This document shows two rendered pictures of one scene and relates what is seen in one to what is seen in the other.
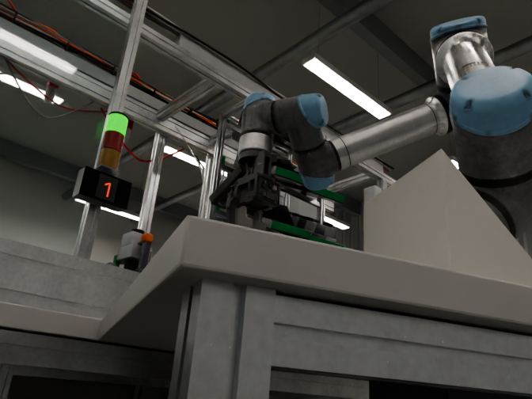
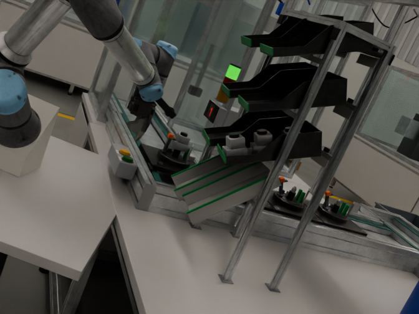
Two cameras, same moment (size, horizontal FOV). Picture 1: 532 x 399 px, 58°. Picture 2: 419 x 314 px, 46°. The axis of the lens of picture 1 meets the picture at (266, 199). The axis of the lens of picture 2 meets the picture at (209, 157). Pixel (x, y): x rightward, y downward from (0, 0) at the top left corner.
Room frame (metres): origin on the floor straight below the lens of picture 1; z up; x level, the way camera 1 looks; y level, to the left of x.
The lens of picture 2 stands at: (1.71, -1.53, 1.52)
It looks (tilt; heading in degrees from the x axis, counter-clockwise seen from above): 14 degrees down; 107
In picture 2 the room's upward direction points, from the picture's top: 23 degrees clockwise
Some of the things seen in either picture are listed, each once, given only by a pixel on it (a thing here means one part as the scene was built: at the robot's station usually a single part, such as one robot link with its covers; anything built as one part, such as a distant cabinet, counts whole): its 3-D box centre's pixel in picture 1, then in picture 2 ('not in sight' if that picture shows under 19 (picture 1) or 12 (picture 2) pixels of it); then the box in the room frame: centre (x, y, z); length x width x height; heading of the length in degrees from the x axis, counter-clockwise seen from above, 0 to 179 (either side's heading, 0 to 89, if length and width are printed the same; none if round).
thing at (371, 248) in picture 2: not in sight; (278, 214); (1.47, 0.50, 0.91); 1.24 x 0.33 x 0.10; 42
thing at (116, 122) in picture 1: (116, 126); (233, 72); (1.07, 0.40, 1.39); 0.05 x 0.05 x 0.05
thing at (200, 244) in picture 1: (425, 357); (18, 173); (0.73, -0.25, 0.84); 0.90 x 0.70 x 0.03; 111
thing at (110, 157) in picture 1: (108, 161); (223, 95); (1.07, 0.40, 1.29); 0.05 x 0.05 x 0.05
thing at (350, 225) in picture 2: not in sight; (336, 207); (1.66, 0.68, 1.01); 0.24 x 0.24 x 0.13; 42
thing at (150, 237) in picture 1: (142, 252); (169, 142); (0.98, 0.25, 1.04); 0.04 x 0.02 x 0.08; 42
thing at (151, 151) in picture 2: not in sight; (172, 162); (1.02, 0.28, 0.96); 0.24 x 0.24 x 0.02; 42
